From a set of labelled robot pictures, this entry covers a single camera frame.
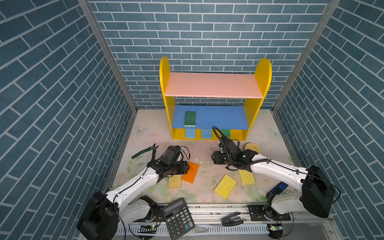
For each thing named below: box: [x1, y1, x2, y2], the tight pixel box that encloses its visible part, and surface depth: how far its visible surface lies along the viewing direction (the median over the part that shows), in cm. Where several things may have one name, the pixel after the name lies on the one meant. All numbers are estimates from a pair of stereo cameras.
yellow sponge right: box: [238, 169, 256, 185], surface depth 86 cm
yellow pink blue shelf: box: [159, 56, 272, 141], surface depth 82 cm
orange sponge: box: [182, 161, 199, 184], surface depth 88 cm
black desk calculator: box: [162, 198, 195, 240], surface depth 72 cm
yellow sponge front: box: [214, 174, 237, 200], surface depth 84 cm
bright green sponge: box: [221, 129, 231, 138], surface depth 107 cm
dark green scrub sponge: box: [184, 111, 197, 127], surface depth 96 cm
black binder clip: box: [221, 211, 244, 227], surface depth 72 cm
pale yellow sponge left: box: [168, 174, 182, 189], surface depth 84 cm
